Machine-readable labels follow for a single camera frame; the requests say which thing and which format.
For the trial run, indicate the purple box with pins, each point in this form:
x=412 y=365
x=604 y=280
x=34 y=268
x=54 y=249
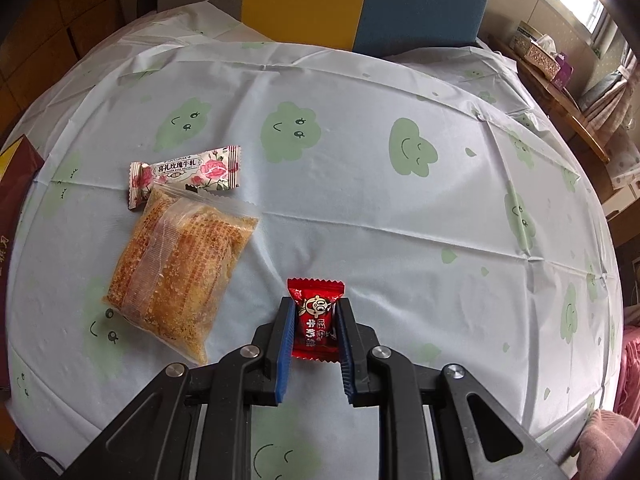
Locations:
x=562 y=72

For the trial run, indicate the yellow and blue chair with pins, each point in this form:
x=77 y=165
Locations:
x=415 y=5

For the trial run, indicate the pale green box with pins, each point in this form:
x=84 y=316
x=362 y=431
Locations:
x=524 y=32

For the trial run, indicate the clear pastry packet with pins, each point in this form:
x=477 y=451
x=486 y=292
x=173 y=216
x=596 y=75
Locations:
x=170 y=270

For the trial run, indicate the small red candy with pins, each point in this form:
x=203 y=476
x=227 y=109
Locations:
x=315 y=310

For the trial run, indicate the pink fabric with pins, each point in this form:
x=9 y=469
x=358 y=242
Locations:
x=631 y=360

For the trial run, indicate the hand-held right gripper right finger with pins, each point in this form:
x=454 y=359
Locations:
x=346 y=355

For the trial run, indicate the floral curtain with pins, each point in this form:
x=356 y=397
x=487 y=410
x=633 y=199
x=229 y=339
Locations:
x=620 y=130

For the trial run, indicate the wooden side shelf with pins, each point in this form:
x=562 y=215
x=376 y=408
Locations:
x=565 y=105

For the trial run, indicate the cloud print tablecloth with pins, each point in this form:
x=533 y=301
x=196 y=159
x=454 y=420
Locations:
x=350 y=185

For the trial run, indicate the rose print candy wrapper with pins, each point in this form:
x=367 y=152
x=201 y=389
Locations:
x=185 y=172

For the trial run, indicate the woven tissue box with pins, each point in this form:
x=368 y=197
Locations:
x=540 y=57

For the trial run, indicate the pink fuzzy cloth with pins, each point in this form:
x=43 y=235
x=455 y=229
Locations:
x=602 y=440

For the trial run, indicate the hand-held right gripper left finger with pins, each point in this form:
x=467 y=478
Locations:
x=284 y=350

